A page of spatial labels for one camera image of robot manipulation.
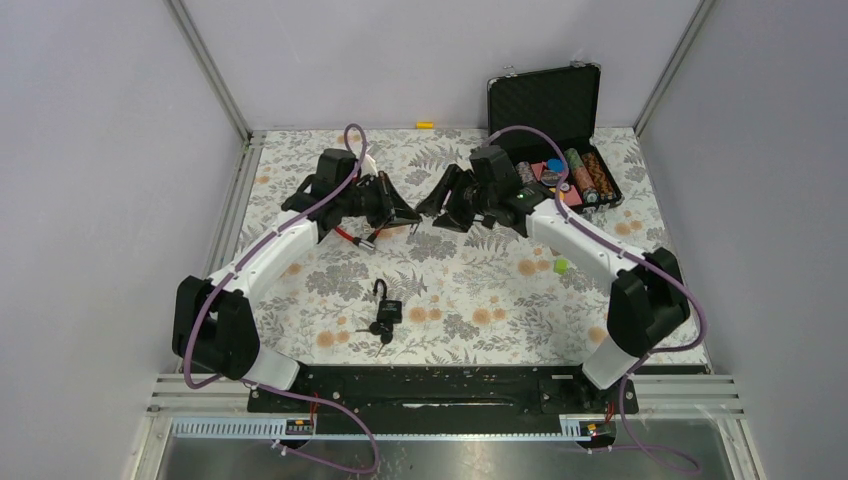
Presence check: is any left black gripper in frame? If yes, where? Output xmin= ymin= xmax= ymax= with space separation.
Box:
xmin=338 ymin=170 xmax=422 ymax=230

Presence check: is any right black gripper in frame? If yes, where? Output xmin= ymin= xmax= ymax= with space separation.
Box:
xmin=415 ymin=163 xmax=497 ymax=233

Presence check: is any red cable lock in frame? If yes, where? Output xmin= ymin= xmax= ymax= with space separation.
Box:
xmin=334 ymin=227 xmax=384 ymax=252

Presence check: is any black padlock with keys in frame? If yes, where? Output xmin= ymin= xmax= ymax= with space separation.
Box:
xmin=355 ymin=278 xmax=403 ymax=357

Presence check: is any brass padlock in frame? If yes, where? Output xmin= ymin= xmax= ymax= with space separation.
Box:
xmin=408 ymin=222 xmax=423 ymax=238

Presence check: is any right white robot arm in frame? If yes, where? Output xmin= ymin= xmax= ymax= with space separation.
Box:
xmin=416 ymin=146 xmax=692 ymax=412

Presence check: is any blue poker chip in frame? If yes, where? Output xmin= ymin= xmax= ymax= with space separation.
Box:
xmin=546 ymin=158 xmax=566 ymax=174

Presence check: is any green cube block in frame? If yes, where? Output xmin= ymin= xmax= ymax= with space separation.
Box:
xmin=553 ymin=258 xmax=569 ymax=275

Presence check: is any black poker chip case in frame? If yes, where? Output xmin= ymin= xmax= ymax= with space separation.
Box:
xmin=487 ymin=62 xmax=623 ymax=213

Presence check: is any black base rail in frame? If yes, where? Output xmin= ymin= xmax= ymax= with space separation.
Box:
xmin=246 ymin=362 xmax=641 ymax=439

